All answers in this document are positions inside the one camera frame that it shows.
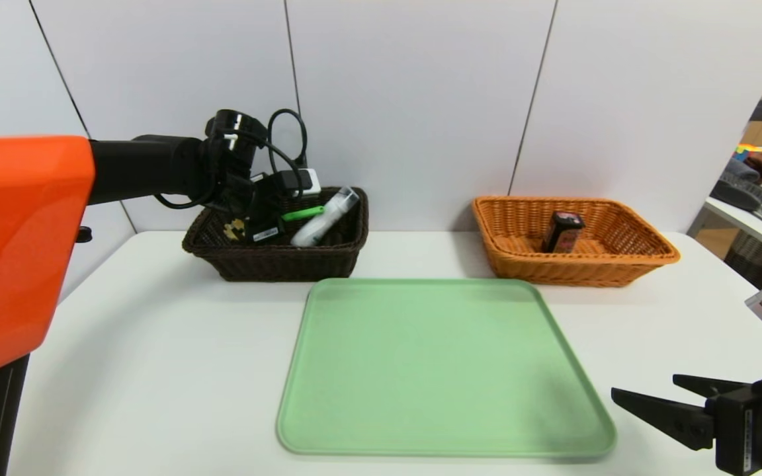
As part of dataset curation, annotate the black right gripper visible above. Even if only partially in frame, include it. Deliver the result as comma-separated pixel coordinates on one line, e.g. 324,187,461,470
611,371,762,476

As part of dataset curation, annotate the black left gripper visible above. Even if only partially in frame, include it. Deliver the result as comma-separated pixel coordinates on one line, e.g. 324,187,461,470
245,196,286,243

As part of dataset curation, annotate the green handled yellow pasta spoon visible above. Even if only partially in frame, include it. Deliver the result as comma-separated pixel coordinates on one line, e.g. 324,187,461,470
222,206,326,243

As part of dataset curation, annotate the clear plastic white bottle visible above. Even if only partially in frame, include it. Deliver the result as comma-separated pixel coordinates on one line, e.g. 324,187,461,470
290,186,360,249

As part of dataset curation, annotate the black drink carton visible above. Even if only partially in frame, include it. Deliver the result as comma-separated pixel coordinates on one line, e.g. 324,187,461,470
541,211,585,254

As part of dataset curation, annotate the dark brown wicker basket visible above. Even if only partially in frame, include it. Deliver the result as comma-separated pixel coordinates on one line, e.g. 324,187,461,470
181,187,369,284

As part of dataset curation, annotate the orange wicker basket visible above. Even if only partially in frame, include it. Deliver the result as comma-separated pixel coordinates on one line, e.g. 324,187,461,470
472,196,681,288

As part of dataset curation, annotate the white side table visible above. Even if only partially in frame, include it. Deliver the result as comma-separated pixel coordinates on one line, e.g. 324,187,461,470
704,197,762,260

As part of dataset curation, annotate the black flat item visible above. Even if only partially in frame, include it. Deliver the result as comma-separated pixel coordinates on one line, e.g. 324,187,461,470
710,180,762,225

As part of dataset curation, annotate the light green plastic tray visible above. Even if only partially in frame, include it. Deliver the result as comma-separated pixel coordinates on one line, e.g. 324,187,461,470
276,278,617,458

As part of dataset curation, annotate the dark grey cloth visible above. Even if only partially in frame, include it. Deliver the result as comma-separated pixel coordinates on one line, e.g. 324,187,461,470
720,159,759,186

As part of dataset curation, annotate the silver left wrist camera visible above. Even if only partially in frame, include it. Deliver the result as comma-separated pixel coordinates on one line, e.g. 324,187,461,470
294,168,323,197

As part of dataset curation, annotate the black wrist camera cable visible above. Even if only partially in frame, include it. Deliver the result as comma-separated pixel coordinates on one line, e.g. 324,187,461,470
267,108,309,194

